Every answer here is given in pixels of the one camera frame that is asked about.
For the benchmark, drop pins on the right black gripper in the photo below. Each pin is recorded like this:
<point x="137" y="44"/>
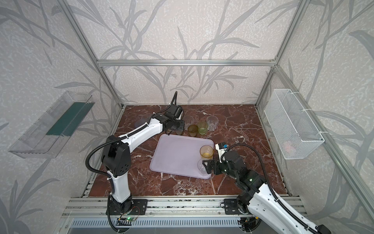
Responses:
<point x="215" y="162"/>

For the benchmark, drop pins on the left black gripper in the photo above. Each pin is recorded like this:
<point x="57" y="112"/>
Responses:
<point x="182" y="126"/>

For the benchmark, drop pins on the small yellow cup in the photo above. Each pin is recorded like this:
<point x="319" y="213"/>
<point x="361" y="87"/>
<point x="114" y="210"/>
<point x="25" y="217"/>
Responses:
<point x="206" y="152"/>

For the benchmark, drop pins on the small clear faceted glass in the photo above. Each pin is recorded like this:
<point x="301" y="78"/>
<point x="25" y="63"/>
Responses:
<point x="201" y="169"/>

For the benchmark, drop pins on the brown textured cup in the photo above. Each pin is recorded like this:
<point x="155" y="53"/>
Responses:
<point x="180" y="130"/>
<point x="193" y="130"/>

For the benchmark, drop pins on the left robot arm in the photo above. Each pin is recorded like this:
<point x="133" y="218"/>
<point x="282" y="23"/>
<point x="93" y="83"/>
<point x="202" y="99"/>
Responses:
<point x="116" y="154"/>

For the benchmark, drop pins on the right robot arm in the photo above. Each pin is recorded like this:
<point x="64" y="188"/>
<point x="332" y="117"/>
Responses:
<point x="258" y="198"/>

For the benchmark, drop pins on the lavender plastic tray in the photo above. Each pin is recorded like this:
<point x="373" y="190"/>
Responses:
<point x="178" y="155"/>

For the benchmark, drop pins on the clear faceted cup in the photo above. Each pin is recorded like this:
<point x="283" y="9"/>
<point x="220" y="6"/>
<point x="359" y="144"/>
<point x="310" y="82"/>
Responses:
<point x="189" y="120"/>

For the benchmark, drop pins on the tall blue frosted cup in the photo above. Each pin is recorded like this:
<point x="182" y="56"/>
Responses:
<point x="142" y="121"/>

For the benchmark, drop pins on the small green cup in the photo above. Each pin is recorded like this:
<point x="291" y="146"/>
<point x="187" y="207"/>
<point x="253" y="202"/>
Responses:
<point x="202" y="127"/>

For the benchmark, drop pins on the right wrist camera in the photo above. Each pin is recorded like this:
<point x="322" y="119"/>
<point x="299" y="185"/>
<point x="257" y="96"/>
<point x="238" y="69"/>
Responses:
<point x="221" y="149"/>

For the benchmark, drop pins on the white wire basket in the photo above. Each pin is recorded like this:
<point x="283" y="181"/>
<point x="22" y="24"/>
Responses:
<point x="296" y="134"/>

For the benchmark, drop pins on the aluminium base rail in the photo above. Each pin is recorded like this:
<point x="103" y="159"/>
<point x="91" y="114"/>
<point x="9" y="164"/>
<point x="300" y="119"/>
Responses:
<point x="161" y="206"/>

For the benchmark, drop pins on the clear plastic wall bin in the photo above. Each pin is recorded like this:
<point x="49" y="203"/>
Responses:
<point x="49" y="134"/>

